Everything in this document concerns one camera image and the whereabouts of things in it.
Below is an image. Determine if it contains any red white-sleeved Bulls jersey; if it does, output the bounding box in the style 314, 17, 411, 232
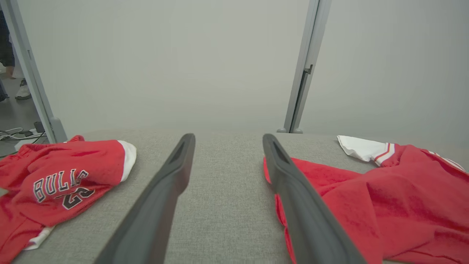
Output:
263, 135, 469, 264

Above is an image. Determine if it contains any red Bulls shirt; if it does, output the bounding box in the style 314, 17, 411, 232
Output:
0, 135, 137, 264

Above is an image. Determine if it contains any white floor cable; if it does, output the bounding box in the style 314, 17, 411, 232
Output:
0, 127, 46, 142

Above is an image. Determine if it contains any white sneaker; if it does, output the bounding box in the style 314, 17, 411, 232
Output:
15, 79, 32, 100

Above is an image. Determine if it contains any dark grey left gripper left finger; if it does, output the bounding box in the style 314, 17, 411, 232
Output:
93, 133, 196, 264

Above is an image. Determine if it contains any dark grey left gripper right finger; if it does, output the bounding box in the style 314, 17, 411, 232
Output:
262, 133, 367, 264

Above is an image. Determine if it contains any grey partition end post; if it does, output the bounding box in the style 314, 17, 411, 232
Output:
0, 0, 68, 144

